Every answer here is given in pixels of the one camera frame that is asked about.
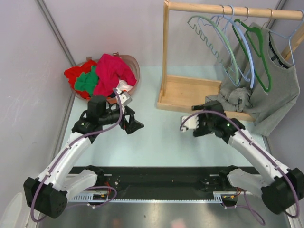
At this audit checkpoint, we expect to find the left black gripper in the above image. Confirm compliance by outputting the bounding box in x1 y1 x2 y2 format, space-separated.
99 104 143 133

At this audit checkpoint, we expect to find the light blue plastic hanger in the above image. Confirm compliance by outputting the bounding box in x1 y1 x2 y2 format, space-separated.
216 5 255 89

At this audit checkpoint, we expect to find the purple cable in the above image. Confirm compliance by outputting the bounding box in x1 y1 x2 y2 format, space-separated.
179 110 300 226
31 89 124 223

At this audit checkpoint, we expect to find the light green plastic hanger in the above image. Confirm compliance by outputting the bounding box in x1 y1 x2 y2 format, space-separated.
187 14 240 86

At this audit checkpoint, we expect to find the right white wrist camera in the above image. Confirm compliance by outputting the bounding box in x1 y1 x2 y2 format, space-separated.
180 114 199 132

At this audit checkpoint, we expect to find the green garment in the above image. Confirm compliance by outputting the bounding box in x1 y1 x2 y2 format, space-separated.
74 65 99 96

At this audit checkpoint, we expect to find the grey t shirt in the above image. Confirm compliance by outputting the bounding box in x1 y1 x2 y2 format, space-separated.
205 23 300 136

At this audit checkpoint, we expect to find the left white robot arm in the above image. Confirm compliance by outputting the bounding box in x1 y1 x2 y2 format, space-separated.
23 90 144 222

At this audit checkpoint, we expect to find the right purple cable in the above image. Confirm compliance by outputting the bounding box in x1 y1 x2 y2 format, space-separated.
179 110 300 226

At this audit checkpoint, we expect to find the wooden clothes rack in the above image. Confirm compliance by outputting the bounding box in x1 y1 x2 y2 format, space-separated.
157 0 304 113

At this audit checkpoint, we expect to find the white garment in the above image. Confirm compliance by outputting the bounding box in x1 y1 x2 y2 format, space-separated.
117 80 133 92

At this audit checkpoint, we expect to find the aluminium rail frame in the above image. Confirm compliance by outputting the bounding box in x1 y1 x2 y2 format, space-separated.
29 190 304 228

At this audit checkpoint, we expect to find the red garment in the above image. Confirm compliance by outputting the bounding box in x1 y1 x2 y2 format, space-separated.
64 59 97 100

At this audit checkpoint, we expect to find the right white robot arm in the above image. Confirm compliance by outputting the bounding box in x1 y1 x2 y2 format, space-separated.
180 101 304 218

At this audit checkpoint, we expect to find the light blue slotted cable duct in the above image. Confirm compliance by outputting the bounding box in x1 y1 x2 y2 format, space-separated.
70 191 222 203

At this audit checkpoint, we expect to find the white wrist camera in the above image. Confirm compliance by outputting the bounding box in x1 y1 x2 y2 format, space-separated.
180 114 199 132
114 88 132 106

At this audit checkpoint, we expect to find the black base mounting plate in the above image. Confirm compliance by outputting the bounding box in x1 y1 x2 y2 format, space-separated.
68 166 249 207

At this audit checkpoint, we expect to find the dark green velvet hanger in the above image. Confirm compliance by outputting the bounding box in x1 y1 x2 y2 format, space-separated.
232 19 272 93

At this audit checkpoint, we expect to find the magenta garment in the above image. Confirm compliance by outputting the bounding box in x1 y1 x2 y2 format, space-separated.
93 54 137 97

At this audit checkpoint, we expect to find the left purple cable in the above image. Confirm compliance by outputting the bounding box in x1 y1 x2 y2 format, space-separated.
31 89 124 223

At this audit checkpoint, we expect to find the blue wavy hanger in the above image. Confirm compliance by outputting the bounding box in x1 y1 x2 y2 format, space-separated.
189 4 236 83

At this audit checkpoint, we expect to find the light blue wire hanger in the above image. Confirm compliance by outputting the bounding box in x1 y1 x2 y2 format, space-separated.
268 20 304 65

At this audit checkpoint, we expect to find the transparent pink laundry basket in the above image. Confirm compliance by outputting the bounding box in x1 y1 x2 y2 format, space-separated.
73 52 140 104

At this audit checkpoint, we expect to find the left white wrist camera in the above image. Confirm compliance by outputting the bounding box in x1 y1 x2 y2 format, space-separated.
114 88 132 106

